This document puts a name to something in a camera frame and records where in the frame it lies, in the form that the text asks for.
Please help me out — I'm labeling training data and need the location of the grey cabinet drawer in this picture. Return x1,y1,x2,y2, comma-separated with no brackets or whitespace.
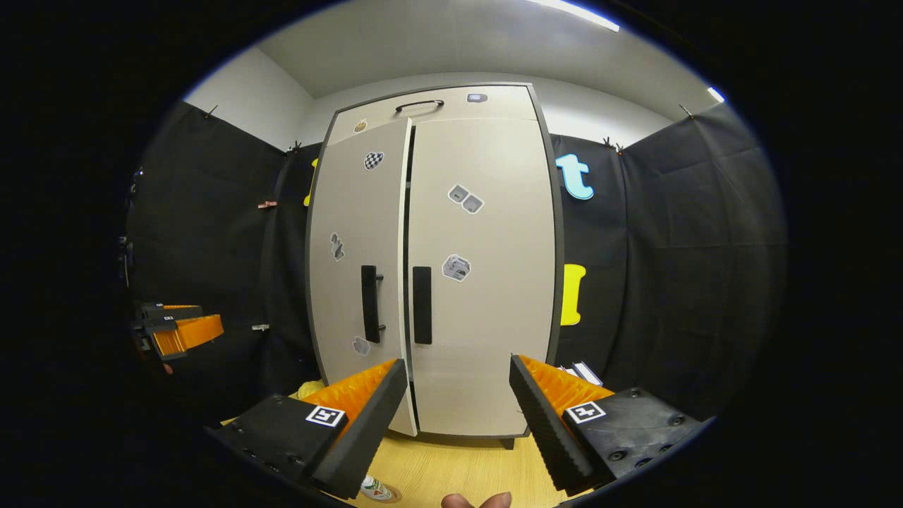
326,85,540,147

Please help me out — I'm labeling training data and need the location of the white bottle with green label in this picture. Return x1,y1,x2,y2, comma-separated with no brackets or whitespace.
360,474,396,503

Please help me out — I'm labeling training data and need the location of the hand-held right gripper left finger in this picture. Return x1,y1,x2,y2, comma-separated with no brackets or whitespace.
208,358,408,500

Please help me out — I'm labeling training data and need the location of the grey cabinet door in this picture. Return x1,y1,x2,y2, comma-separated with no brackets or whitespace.
407,118,557,438
308,118,417,437

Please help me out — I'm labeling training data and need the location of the black backdrop cloth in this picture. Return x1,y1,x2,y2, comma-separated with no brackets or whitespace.
123,99,789,424

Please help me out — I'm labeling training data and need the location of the grey cabinet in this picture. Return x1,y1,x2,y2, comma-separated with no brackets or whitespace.
305,83,565,450

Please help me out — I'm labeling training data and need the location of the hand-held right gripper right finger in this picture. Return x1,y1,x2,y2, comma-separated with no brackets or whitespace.
509,354,706,496

